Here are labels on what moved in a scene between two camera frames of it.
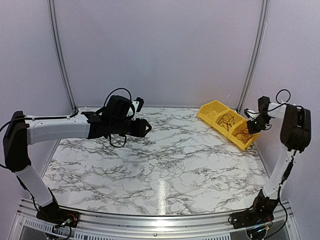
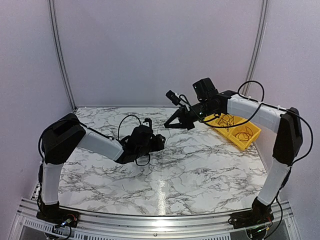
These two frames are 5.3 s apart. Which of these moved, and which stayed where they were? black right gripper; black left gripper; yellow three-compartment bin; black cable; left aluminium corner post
Moved: black left gripper; black right gripper
Stayed: yellow three-compartment bin; left aluminium corner post; black cable
